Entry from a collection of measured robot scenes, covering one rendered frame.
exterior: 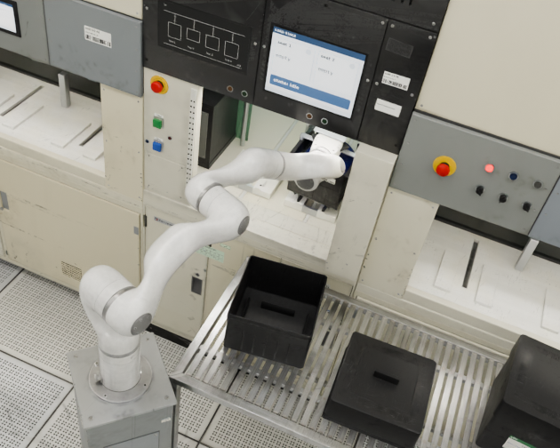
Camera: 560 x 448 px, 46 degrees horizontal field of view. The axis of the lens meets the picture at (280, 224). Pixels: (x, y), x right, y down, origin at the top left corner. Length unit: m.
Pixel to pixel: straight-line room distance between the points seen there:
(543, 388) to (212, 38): 1.42
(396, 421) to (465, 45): 1.08
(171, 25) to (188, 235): 0.68
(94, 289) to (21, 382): 1.32
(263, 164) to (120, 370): 0.73
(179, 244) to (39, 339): 1.51
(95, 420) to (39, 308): 1.34
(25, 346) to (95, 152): 0.97
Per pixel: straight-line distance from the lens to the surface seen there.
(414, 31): 1.85
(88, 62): 2.39
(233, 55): 2.07
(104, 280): 1.83
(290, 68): 2.01
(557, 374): 2.18
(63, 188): 2.84
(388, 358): 2.18
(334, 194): 2.44
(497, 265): 2.62
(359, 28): 1.89
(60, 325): 3.26
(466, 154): 1.98
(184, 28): 2.12
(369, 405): 2.06
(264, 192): 2.57
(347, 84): 1.97
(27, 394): 3.07
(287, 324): 2.30
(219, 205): 1.86
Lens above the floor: 2.55
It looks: 43 degrees down
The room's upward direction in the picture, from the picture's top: 11 degrees clockwise
